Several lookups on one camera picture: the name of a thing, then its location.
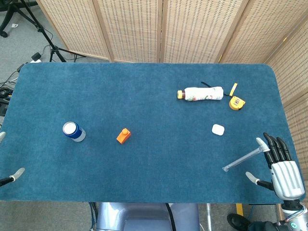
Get white earbud case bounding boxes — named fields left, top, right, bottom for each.
left=211, top=123, right=225, bottom=137

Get blue carpet table mat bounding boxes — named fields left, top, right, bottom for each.
left=0, top=62, right=307, bottom=204

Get black office chair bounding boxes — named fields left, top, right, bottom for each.
left=0, top=0, right=25, bottom=38

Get wicker folding screen panel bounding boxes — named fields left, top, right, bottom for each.
left=282, top=93, right=308, bottom=219
left=92, top=0, right=165, bottom=64
left=36, top=0, right=114, bottom=61
left=265, top=20, right=308, bottom=107
left=218, top=0, right=308, bottom=64
left=160, top=0, right=250, bottom=64

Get silver table leg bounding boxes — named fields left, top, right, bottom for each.
left=206, top=203, right=213, bottom=231

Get clear plastic tube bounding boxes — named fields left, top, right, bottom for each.
left=222, top=146, right=267, bottom=172

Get black strap with yellow tab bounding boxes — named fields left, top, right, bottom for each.
left=201, top=81, right=238, bottom=97

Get black caster wheel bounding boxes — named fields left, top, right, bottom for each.
left=227, top=212, right=249, bottom=230

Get black tripod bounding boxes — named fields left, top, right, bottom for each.
left=22, top=0, right=87, bottom=63

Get blue and silver soda can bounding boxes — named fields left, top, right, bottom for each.
left=63, top=121, right=86, bottom=142

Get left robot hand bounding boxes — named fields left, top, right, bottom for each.
left=0, top=131, right=26, bottom=188

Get grey blue robot torso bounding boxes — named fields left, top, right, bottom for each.
left=95, top=202, right=201, bottom=231

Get black torso cable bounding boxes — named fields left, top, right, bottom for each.
left=165, top=203, right=177, bottom=231

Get white label bottle yellow cap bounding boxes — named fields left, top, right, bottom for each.
left=177, top=86, right=224, bottom=103

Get tangled black floor cables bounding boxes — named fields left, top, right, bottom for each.
left=0, top=69, right=20, bottom=116

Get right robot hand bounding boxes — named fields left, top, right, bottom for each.
left=245, top=132, right=306, bottom=201

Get yellow tape measure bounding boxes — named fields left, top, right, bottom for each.
left=228, top=95, right=246, bottom=111

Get orange block with knob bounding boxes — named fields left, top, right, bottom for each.
left=116, top=128, right=132, bottom=144

